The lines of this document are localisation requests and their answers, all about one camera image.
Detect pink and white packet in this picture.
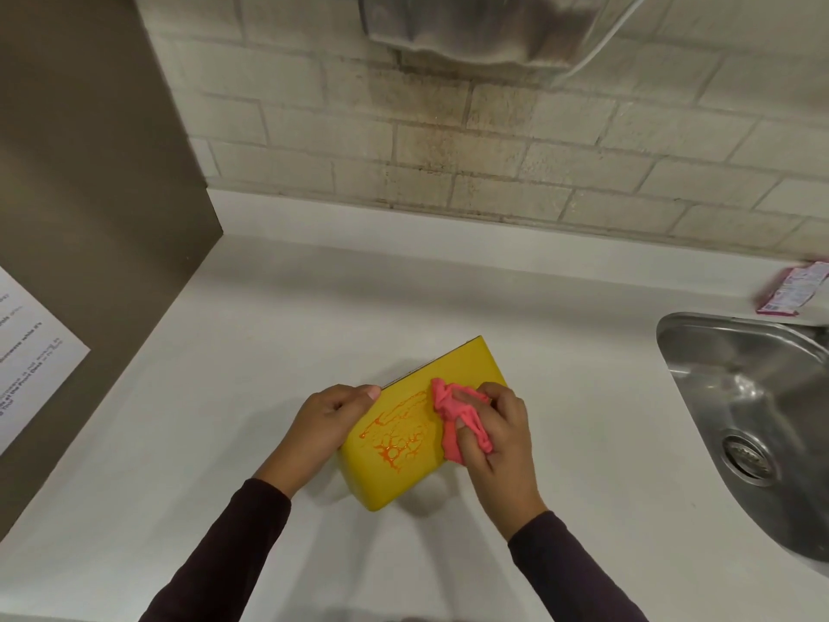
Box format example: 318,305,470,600
756,260,829,316

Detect silver wall dispenser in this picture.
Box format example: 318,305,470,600
358,0,623,72

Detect pink cleaning cloth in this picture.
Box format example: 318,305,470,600
430,378,494,465

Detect person's right hand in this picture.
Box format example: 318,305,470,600
442,382,549,541

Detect white paper notice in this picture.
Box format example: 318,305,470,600
0,265,92,455

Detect white cable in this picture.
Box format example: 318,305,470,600
558,0,679,81

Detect person's left forearm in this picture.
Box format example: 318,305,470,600
139,478,292,622

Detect yellow box with orange print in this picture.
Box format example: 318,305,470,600
338,336,508,513

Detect sink drain strainer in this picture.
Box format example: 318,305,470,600
721,432,778,488

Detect brown cabinet side panel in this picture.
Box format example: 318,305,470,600
0,0,224,542

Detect person's left hand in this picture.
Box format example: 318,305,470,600
254,384,382,500

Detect stainless steel sink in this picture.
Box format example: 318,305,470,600
656,311,829,564

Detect person's right forearm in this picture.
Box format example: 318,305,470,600
507,509,650,622

